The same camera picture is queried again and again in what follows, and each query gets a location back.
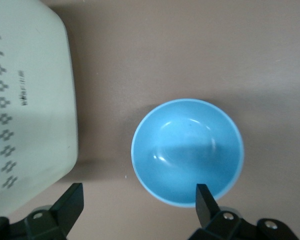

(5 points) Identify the beige chrome toaster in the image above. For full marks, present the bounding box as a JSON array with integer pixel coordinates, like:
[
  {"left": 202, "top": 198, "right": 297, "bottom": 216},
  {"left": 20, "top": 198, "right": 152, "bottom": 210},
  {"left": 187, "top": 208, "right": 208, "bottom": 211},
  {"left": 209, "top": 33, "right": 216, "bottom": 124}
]
[{"left": 0, "top": 0, "right": 80, "bottom": 218}]

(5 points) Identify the blue bowl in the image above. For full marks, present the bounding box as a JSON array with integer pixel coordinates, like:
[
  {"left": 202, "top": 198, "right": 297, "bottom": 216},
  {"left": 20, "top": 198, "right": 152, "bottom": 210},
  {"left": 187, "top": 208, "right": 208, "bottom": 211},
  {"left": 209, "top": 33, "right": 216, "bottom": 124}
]
[{"left": 131, "top": 98, "right": 245, "bottom": 209}]

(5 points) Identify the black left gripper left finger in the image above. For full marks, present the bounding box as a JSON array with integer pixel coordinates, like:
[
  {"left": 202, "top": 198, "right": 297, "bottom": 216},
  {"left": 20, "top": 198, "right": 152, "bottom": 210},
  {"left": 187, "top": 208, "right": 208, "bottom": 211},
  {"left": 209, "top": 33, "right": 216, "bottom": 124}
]
[{"left": 23, "top": 182, "right": 85, "bottom": 240}]

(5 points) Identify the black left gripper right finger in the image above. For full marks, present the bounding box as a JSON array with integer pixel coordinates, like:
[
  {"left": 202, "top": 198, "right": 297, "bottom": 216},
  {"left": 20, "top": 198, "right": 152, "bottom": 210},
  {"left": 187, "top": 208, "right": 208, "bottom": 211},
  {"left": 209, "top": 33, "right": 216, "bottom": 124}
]
[{"left": 188, "top": 183, "right": 260, "bottom": 240}]

